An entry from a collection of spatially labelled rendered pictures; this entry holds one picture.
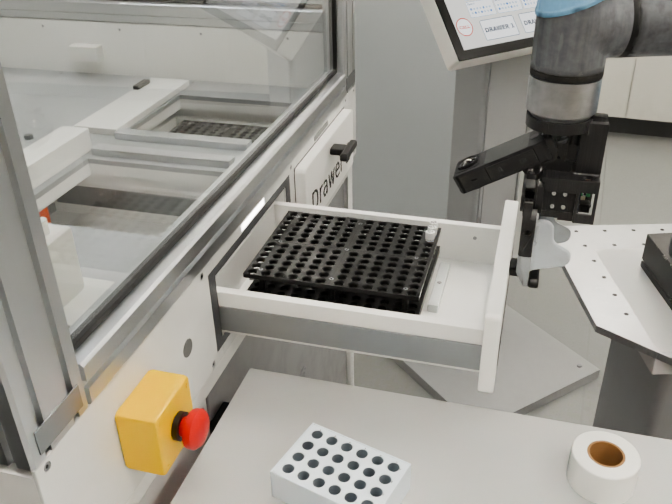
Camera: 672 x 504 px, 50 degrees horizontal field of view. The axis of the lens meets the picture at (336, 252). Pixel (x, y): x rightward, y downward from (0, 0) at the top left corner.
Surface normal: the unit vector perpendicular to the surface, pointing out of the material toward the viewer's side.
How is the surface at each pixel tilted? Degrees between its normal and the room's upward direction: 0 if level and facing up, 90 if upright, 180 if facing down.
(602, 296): 0
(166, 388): 0
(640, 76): 90
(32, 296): 90
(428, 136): 90
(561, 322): 0
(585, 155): 90
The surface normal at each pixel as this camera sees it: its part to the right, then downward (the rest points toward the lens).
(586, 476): -0.71, 0.37
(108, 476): 0.96, 0.12
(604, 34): 0.07, 0.66
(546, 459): -0.02, -0.86
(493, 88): 0.51, 0.43
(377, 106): -0.33, 0.48
